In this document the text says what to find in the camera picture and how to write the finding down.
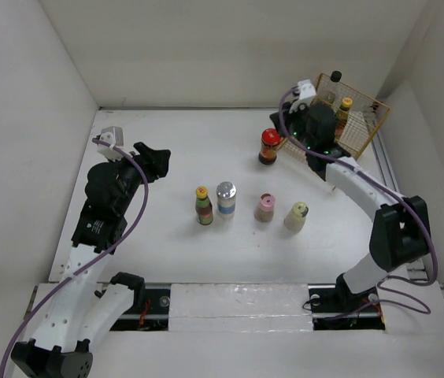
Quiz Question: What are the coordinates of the yellow-cap beige jar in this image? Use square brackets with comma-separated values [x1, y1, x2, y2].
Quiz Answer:
[283, 202, 309, 232]

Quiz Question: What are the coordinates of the yellow-cap sauce bottle front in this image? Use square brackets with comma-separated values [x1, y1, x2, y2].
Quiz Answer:
[195, 186, 213, 225]

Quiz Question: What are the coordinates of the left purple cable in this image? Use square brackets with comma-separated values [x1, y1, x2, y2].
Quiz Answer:
[0, 137, 150, 378]

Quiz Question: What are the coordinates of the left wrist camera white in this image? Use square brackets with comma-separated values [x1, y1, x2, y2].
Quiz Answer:
[92, 126, 124, 162]

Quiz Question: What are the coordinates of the purple cable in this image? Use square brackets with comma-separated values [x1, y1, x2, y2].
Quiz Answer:
[278, 88, 439, 316]
[0, 137, 150, 378]

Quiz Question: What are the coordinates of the red-cap dark sauce jar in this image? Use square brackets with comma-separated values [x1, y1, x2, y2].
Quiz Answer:
[258, 128, 282, 165]

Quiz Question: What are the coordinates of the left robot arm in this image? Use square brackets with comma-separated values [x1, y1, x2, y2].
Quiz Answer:
[8, 141, 171, 377]

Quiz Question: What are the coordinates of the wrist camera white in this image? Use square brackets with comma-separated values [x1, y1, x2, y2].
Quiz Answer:
[92, 126, 124, 162]
[289, 80, 316, 113]

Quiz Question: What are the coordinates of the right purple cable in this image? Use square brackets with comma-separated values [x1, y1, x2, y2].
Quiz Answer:
[278, 88, 439, 316]

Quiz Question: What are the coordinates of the yellow wire basket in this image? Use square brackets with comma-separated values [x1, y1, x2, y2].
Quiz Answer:
[278, 73, 390, 178]

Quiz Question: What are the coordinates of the yellow-cap sauce bottle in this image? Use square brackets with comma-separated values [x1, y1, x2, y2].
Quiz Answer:
[335, 97, 353, 140]
[195, 186, 213, 225]

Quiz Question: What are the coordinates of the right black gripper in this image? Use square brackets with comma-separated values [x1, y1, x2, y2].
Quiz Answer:
[269, 99, 316, 150]

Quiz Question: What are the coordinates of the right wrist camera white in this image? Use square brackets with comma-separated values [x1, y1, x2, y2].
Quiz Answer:
[289, 80, 316, 113]

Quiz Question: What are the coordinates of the pink-cap spice jar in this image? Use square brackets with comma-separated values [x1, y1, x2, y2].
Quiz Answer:
[254, 193, 276, 223]

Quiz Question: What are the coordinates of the tall black-cap glass bottle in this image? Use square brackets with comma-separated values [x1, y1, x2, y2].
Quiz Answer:
[321, 70, 342, 106]

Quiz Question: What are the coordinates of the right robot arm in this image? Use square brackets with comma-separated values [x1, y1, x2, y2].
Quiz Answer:
[270, 101, 438, 316]

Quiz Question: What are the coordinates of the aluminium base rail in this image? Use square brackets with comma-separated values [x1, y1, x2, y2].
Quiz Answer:
[112, 283, 385, 333]

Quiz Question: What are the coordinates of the silver-cap blue-label shaker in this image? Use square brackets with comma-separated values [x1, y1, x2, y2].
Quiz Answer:
[216, 181, 237, 220]

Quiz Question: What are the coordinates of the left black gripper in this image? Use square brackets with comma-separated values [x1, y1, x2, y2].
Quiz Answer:
[108, 143, 168, 214]

